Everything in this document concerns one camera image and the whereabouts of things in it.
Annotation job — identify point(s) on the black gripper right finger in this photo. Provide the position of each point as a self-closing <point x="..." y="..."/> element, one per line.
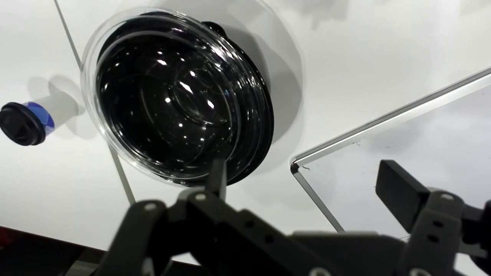
<point x="424" y="224"/>

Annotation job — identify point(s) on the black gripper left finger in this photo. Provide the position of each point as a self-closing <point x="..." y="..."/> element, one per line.
<point x="216" y="243"/>

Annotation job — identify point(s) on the clear round plastic lid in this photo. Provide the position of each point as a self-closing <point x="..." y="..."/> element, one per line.
<point x="169" y="97"/>

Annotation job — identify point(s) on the black plastic bowl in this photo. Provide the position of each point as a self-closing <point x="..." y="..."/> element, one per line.
<point x="179" y="102"/>

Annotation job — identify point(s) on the white bottle blue-black cap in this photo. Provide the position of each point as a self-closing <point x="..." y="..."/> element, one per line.
<point x="24" y="123"/>

